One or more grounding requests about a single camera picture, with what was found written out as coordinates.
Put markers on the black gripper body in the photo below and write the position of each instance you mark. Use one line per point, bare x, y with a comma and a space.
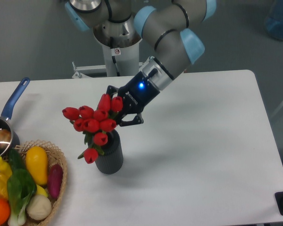
136, 94

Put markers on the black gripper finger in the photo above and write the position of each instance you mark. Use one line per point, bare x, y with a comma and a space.
111, 91
137, 120

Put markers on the red tulip bouquet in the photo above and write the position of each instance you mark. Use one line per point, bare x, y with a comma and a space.
96, 125

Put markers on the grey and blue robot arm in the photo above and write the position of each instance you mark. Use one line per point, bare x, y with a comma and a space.
199, 11

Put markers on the dark grey ribbed vase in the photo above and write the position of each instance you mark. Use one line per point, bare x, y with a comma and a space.
112, 159

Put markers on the woven wicker basket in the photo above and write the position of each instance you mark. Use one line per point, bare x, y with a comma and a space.
33, 179

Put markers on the yellow squash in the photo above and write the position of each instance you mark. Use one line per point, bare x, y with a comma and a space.
37, 165

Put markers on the purple eggplant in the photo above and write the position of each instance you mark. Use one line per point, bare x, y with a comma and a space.
55, 180

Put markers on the brown bread in pot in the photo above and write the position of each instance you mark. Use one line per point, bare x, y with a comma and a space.
5, 137

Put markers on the green bok choy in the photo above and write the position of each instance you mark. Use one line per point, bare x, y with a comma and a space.
21, 187

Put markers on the small yellow pepper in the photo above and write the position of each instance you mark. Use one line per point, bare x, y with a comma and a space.
5, 168

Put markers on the white garlic bulb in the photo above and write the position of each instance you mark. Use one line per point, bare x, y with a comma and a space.
39, 207

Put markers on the blue translucent container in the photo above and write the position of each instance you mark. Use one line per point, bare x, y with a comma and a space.
274, 20

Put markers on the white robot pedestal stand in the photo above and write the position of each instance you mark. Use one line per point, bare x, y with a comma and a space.
120, 39

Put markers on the blue handled saucepan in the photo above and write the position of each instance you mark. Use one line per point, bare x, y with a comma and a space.
7, 112

